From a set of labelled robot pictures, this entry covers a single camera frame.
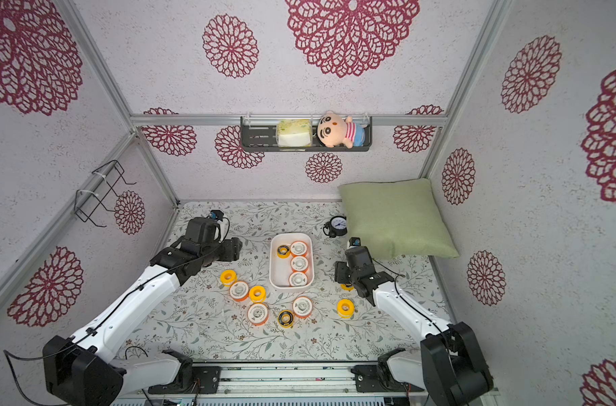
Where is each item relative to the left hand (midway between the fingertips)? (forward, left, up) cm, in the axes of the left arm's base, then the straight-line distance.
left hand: (231, 245), depth 81 cm
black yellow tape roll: (-17, -17, -19) cm, 31 cm away
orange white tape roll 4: (-13, -23, -19) cm, 32 cm away
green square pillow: (+16, -58, -7) cm, 61 cm away
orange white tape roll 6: (+11, -21, -19) cm, 30 cm away
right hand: (-1, -37, -10) cm, 38 cm away
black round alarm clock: (+22, -37, -18) cm, 47 cm away
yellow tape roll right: (-14, -38, -19) cm, 44 cm away
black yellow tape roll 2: (-6, -39, -19) cm, 44 cm away
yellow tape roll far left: (-2, +6, -19) cm, 20 cm away
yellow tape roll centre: (-9, -6, -18) cm, 21 cm away
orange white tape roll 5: (-3, -21, -19) cm, 28 cm away
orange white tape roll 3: (-16, -7, -19) cm, 26 cm away
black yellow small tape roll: (+10, -14, -19) cm, 26 cm away
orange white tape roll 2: (+4, -21, -18) cm, 28 cm away
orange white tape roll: (-8, +1, -19) cm, 20 cm away
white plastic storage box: (+2, -14, -20) cm, 24 cm away
